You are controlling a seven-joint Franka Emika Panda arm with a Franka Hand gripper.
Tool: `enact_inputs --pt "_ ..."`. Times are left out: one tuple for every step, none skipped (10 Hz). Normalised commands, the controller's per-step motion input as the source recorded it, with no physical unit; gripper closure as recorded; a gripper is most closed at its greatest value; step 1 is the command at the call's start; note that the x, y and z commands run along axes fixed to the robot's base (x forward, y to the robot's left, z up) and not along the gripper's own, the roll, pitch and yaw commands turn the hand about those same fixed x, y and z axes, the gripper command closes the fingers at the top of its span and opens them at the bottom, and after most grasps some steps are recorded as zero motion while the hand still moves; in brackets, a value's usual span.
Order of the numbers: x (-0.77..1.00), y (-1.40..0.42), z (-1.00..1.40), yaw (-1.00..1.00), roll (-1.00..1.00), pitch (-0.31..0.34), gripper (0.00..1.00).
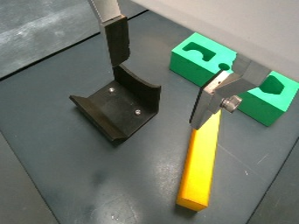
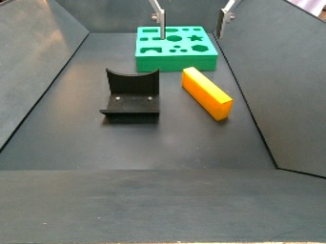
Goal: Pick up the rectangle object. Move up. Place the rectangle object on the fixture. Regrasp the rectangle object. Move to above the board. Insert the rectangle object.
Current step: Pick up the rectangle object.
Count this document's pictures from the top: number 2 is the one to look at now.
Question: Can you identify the black curved fixture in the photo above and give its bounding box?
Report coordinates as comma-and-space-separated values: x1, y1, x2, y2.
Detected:
98, 70, 160, 124

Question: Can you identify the green foam shape board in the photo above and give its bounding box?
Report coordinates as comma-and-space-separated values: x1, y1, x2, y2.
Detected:
134, 26, 217, 72

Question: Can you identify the orange rectangular block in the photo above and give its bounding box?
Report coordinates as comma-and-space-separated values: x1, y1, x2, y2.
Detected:
180, 67, 232, 121

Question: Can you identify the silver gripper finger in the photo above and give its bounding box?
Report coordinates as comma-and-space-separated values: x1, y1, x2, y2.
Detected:
216, 0, 236, 38
149, 0, 165, 39

